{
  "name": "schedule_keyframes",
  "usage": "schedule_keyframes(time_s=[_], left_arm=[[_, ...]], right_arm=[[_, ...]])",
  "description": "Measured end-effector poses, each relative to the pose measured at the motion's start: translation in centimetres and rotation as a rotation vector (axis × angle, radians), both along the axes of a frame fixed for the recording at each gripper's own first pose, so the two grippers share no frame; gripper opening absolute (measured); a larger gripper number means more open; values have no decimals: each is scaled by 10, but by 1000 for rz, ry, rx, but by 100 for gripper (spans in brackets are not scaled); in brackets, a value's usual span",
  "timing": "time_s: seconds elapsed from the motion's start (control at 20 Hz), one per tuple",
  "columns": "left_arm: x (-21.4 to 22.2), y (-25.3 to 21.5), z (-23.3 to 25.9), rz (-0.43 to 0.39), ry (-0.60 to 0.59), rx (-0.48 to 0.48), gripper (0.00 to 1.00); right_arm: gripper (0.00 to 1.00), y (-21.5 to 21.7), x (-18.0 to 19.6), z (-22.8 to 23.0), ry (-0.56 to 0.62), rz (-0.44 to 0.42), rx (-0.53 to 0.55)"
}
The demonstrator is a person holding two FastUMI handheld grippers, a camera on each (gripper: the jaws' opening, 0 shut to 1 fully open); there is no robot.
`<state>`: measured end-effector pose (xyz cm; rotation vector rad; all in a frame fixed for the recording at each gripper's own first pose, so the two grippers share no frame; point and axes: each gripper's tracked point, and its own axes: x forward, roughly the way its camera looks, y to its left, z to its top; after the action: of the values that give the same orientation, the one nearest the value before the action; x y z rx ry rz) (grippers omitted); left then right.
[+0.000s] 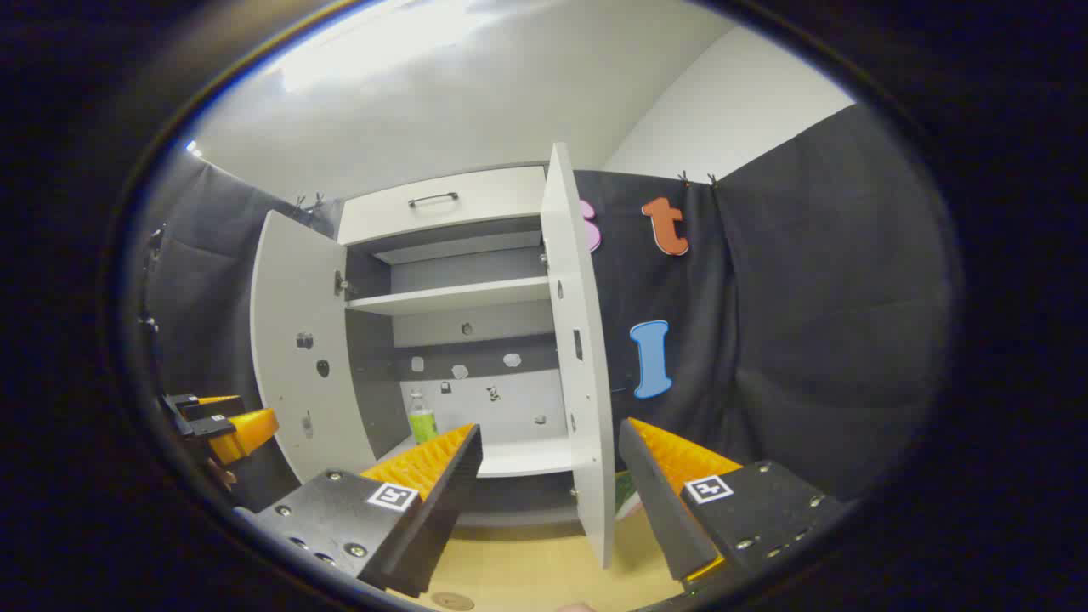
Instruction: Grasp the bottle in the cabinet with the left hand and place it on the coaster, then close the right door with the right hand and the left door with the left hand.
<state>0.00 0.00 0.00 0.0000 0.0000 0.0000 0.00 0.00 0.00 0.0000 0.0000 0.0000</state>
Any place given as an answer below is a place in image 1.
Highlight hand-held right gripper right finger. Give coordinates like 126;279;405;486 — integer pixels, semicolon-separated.
618;416;847;587

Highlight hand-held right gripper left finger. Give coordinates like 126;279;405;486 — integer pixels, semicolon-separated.
234;423;484;598

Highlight green bottle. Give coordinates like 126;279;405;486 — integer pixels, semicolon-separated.
408;391;439;445

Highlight white cabinet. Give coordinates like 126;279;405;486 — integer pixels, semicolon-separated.
338;164;596;528

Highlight white cabinet door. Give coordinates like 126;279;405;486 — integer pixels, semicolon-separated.
249;210;379;484
540;142;617;569

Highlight white cabinet shelf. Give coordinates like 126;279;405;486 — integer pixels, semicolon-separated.
347;276;552;317

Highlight green object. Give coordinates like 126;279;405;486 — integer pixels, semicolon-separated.
614;472;644;521

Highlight black backdrop cloth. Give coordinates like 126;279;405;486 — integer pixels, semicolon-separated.
136;104;957;511

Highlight white drawer front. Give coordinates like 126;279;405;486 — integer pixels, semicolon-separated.
338;166;547;247

